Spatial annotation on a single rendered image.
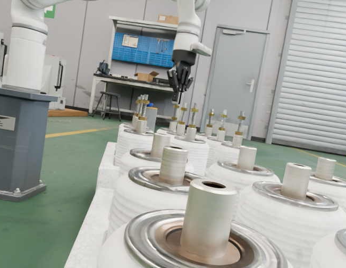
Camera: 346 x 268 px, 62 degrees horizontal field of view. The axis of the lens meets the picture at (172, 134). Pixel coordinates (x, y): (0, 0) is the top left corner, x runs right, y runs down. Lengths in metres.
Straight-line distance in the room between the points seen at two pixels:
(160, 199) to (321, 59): 5.99
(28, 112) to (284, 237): 0.75
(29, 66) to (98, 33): 5.45
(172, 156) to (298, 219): 0.11
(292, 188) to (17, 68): 0.78
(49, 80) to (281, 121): 4.11
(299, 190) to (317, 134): 5.77
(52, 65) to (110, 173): 3.81
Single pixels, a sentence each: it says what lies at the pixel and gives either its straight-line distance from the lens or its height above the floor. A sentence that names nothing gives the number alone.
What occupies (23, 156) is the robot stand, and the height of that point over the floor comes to 0.12.
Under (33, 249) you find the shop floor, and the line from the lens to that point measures 0.67.
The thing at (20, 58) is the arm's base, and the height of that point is 0.39.
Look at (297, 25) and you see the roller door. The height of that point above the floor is 2.26.
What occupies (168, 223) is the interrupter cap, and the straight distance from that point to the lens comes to 0.16.
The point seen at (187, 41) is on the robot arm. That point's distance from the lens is 0.89.
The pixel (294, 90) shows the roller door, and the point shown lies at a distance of 5.92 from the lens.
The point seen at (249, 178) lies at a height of 0.25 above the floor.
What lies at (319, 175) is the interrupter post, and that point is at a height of 0.26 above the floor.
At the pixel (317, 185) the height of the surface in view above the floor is 0.25.
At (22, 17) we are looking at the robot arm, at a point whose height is 0.50.
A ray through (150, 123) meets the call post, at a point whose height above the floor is 0.26.
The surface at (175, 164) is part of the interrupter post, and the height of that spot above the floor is 0.27.
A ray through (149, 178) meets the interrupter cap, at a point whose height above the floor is 0.25.
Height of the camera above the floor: 0.31
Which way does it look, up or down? 4 degrees down
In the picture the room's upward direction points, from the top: 9 degrees clockwise
